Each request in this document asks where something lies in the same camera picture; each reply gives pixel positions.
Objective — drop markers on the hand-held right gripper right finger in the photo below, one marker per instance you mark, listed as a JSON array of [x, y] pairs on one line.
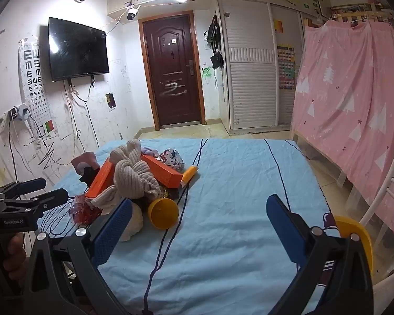
[[285, 229]]

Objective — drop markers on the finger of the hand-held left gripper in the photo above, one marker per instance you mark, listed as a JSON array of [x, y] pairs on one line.
[[52, 197], [32, 183]]

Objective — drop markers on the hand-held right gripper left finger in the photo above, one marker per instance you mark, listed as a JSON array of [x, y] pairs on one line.
[[111, 236]]

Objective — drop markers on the yellow plastic bin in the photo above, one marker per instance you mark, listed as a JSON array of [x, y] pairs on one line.
[[348, 226]]

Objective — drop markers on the purple sock ball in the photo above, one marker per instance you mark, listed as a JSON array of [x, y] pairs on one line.
[[149, 152]]

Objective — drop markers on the cartoon print tissue packet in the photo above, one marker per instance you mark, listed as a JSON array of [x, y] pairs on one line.
[[172, 160]]

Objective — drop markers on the person's left hand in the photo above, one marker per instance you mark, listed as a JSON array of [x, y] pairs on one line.
[[16, 252]]

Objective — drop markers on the cream cloth ball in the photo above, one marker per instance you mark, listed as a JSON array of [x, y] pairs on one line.
[[133, 223]]

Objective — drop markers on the red plastic packet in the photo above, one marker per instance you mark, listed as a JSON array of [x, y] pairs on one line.
[[83, 210]]

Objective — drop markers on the orange cardboard box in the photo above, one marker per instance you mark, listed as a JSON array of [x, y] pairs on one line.
[[101, 180], [162, 170]]

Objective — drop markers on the yellow plastic cup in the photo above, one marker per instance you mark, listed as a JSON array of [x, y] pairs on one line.
[[162, 213]]

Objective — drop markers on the beige knit cloth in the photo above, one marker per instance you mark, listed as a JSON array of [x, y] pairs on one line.
[[131, 174]]

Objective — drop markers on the light blue bedsheet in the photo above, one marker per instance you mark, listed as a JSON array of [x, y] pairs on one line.
[[233, 187]]

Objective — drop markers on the white power adapter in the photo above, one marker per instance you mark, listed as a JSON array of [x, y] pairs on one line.
[[19, 111]]

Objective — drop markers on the orange bottle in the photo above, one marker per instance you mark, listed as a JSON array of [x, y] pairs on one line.
[[189, 174]]

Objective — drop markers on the eye test chart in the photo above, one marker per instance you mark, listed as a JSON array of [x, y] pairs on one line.
[[32, 82]]

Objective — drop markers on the white metal chair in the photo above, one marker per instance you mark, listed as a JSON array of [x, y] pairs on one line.
[[390, 183]]

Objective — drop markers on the pink tree print curtain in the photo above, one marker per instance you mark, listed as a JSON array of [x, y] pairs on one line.
[[348, 88]]

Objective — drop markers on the white louvred wardrobe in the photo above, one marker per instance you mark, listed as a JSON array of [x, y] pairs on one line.
[[249, 72]]

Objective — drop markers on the colourful grid poster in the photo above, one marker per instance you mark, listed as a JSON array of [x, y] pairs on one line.
[[286, 67]]

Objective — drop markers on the dark brown door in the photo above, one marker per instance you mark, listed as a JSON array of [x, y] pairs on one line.
[[170, 72]]

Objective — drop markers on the small black hanging bag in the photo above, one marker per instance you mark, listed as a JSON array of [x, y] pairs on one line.
[[217, 60]]

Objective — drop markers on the yellow orange sticker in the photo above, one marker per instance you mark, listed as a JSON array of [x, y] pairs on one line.
[[278, 26]]

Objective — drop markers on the black wall television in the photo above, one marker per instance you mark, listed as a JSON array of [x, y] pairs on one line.
[[78, 49]]

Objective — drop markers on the white security camera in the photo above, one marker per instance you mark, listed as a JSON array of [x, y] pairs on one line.
[[132, 13]]

